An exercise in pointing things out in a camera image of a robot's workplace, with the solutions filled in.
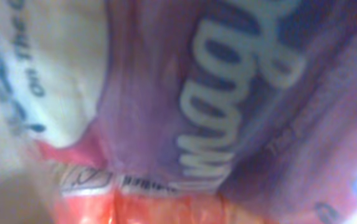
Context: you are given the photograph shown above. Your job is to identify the Kleenex tissue multipack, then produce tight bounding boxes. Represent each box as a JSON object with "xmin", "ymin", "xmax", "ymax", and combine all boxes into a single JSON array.
[{"xmin": 0, "ymin": 0, "xmax": 357, "ymax": 223}]

